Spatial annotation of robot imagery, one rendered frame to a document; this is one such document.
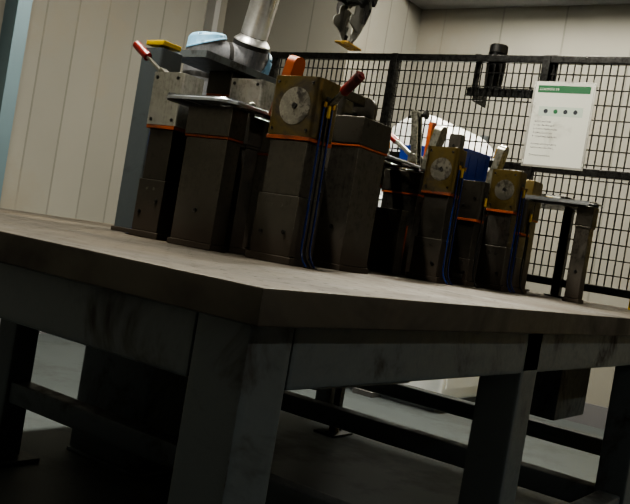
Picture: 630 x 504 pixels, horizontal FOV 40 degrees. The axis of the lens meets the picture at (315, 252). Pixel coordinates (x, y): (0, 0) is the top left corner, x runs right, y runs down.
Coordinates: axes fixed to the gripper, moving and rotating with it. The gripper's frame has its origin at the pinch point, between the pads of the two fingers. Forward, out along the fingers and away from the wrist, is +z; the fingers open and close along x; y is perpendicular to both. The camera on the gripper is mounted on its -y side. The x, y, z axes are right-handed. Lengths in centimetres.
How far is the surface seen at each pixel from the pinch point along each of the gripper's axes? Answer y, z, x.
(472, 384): -252, 115, -36
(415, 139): -59, 15, -4
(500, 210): -50, 35, 30
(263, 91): 21.5, 18.8, -8.5
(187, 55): 24.9, 11.8, -30.3
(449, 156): -14.8, 25.2, 25.9
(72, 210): -161, 58, -251
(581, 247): -70, 41, 50
